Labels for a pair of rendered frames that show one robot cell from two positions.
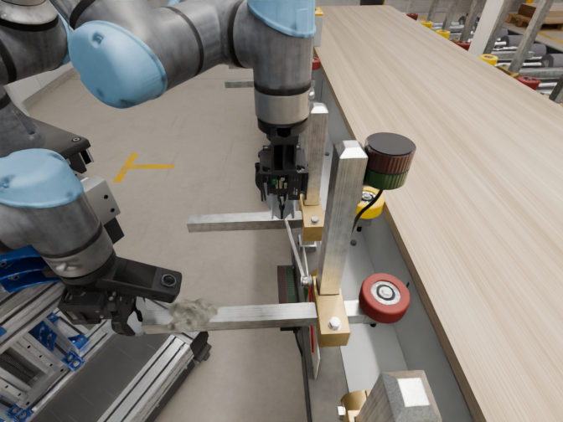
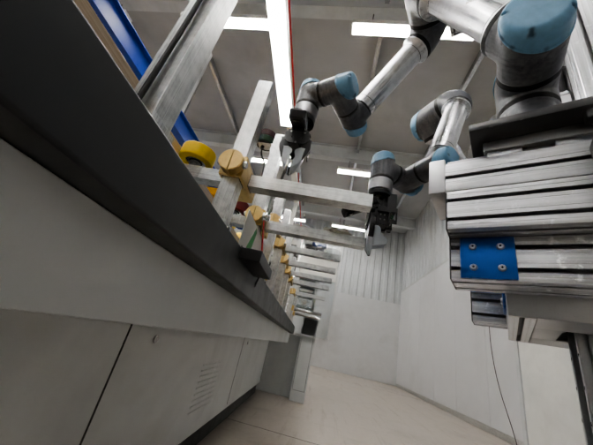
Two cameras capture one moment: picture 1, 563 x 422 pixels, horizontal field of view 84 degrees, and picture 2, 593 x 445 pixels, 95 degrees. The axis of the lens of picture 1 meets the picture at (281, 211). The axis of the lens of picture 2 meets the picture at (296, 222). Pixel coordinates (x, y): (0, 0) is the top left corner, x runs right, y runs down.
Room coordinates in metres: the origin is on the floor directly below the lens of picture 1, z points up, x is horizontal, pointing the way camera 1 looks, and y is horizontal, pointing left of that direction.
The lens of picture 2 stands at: (1.05, 0.17, 0.54)
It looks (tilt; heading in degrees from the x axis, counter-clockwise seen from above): 23 degrees up; 190
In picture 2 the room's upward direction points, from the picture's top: 13 degrees clockwise
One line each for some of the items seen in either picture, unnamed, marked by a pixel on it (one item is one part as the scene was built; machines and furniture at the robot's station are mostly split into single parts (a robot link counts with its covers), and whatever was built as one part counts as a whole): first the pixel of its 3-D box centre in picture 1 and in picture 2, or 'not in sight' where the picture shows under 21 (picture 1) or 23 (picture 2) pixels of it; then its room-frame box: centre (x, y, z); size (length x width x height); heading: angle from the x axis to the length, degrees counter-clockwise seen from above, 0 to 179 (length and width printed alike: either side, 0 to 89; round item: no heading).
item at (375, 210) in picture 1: (363, 213); (192, 169); (0.55, -0.19, 0.85); 0.08 x 0.08 x 0.11
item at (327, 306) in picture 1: (329, 304); (257, 222); (0.31, -0.09, 0.85); 0.13 x 0.06 x 0.05; 3
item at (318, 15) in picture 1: (305, 28); not in sight; (0.84, -0.06, 1.18); 0.07 x 0.07 x 0.08; 3
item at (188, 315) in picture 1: (190, 311); (337, 230); (0.28, 0.15, 0.87); 0.09 x 0.07 x 0.02; 93
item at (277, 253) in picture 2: not in sight; (277, 254); (-0.17, -0.11, 0.89); 0.03 x 0.03 x 0.48; 3
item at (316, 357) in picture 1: (308, 306); (253, 247); (0.36, -0.06, 0.75); 0.26 x 0.01 x 0.10; 3
